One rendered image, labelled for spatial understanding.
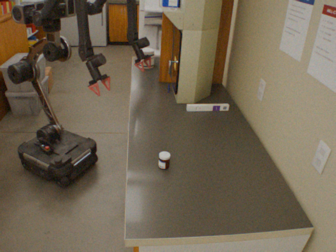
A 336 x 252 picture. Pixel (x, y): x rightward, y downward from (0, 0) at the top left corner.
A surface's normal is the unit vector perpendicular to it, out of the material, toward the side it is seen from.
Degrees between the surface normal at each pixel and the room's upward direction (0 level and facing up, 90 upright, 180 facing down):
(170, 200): 0
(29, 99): 96
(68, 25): 90
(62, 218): 0
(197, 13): 90
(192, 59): 90
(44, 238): 0
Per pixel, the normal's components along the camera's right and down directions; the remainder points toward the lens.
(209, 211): 0.06, -0.87
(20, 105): 0.11, 0.58
